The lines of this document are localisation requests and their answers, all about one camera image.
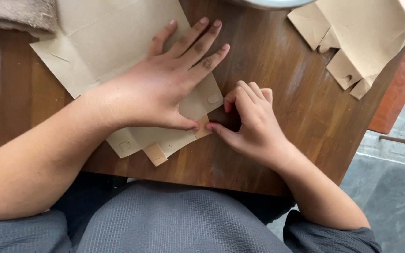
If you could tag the folded brown cardboard box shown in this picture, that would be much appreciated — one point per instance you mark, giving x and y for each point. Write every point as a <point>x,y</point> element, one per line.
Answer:
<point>360,38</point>

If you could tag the person's right hand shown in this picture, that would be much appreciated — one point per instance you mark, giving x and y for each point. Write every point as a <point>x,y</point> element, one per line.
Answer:
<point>258,130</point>

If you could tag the beige fuzzy cloth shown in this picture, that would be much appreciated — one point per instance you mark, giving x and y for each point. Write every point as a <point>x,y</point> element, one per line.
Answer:
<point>18,15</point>

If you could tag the brown cardboard box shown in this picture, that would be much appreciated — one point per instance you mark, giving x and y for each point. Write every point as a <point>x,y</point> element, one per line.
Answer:
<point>111,52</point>
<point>360,38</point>

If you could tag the person's grey textured shirt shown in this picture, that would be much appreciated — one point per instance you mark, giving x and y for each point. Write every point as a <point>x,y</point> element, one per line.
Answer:
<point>174,221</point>

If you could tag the person's left hand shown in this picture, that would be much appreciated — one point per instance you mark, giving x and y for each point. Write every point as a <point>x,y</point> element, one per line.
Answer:
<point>153,95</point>

